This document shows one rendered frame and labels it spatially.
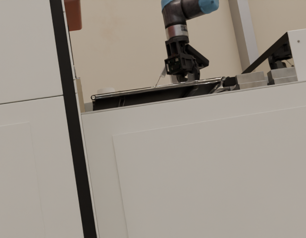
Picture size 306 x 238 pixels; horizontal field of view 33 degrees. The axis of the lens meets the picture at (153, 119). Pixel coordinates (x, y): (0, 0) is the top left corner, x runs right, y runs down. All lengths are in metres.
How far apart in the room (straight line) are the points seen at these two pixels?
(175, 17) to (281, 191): 0.79
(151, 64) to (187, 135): 2.46
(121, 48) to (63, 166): 2.67
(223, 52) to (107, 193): 2.83
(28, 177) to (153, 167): 0.31
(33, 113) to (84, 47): 2.56
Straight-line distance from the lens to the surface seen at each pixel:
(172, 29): 1.74
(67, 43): 0.96
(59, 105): 0.94
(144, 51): 3.60
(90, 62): 3.46
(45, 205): 0.92
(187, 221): 1.13
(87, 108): 1.76
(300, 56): 1.33
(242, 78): 1.46
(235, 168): 1.16
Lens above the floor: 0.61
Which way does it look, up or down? 9 degrees up
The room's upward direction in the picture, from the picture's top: 10 degrees counter-clockwise
